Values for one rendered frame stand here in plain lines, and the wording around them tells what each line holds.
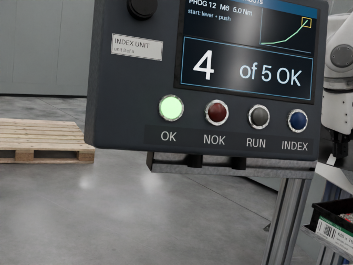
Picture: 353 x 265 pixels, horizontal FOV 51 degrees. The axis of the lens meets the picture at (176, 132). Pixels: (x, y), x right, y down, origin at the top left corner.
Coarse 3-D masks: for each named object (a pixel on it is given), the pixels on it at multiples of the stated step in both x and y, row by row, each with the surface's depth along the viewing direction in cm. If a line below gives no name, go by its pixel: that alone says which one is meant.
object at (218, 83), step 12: (192, 48) 37; (204, 48) 38; (216, 48) 38; (192, 60) 37; (204, 60) 38; (216, 60) 38; (180, 72) 37; (192, 72) 37; (204, 72) 38; (216, 72) 38; (180, 84) 37; (192, 84) 37; (204, 84) 38; (216, 84) 38
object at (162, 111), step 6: (168, 96) 36; (174, 96) 36; (162, 102) 36; (168, 102) 36; (174, 102) 36; (180, 102) 37; (162, 108) 36; (168, 108) 36; (174, 108) 36; (180, 108) 36; (162, 114) 36; (168, 114) 36; (174, 114) 36; (180, 114) 37; (168, 120) 36; (174, 120) 37
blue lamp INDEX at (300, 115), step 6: (288, 114) 41; (294, 114) 41; (300, 114) 41; (288, 120) 41; (294, 120) 41; (300, 120) 41; (306, 120) 41; (288, 126) 41; (294, 126) 41; (300, 126) 41
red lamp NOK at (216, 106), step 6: (210, 102) 38; (216, 102) 38; (222, 102) 38; (210, 108) 38; (216, 108) 37; (222, 108) 38; (204, 114) 38; (210, 114) 37; (216, 114) 37; (222, 114) 38; (228, 114) 38; (210, 120) 38; (216, 120) 38; (222, 120) 38
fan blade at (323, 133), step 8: (320, 128) 98; (320, 136) 96; (328, 136) 96; (320, 144) 95; (328, 144) 94; (352, 144) 93; (320, 152) 94; (328, 152) 93; (352, 152) 92; (320, 160) 92; (336, 160) 91; (344, 160) 91; (344, 168) 89; (352, 168) 89
